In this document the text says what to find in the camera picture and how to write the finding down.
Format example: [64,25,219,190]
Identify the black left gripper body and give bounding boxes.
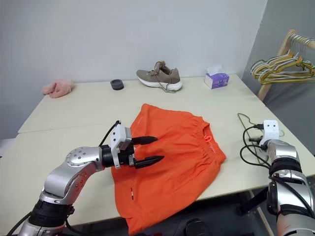
[119,138,136,169]

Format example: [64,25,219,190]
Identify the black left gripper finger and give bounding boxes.
[131,135,158,146]
[134,155,165,170]

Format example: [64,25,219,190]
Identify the orange shorts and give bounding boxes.
[111,103,227,236]

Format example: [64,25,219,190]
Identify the clothes hangers on rack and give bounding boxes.
[257,29,315,102]

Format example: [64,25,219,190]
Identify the dark grey round dish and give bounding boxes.
[110,78,126,91]

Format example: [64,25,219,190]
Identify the black table leg brace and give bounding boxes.
[237,188,269,217]

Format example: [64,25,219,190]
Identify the taupe sneaker with white sole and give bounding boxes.
[136,60,184,94]

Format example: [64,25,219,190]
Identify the purple tissue box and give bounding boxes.
[204,65,230,90]

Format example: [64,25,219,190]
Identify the dark rounded shape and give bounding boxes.
[185,218,210,236]

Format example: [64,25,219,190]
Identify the pink fuzzy slipper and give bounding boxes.
[41,78,75,99]

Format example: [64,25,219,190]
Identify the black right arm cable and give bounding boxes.
[239,124,274,171]

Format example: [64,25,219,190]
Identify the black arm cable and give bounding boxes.
[239,124,274,171]
[98,119,121,148]

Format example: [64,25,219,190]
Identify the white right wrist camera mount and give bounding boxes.
[259,119,281,146]

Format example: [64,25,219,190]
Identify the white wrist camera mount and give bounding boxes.
[109,122,133,170]
[259,119,281,146]

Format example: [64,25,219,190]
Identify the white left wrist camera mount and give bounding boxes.
[109,122,133,170]

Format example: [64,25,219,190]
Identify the thin wire hanger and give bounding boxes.
[237,112,284,166]

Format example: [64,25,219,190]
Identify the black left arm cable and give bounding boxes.
[98,119,121,148]

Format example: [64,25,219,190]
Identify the white wire hanger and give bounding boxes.
[251,36,308,74]

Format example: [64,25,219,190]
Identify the yellow wire hanger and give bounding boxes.
[252,50,315,82]

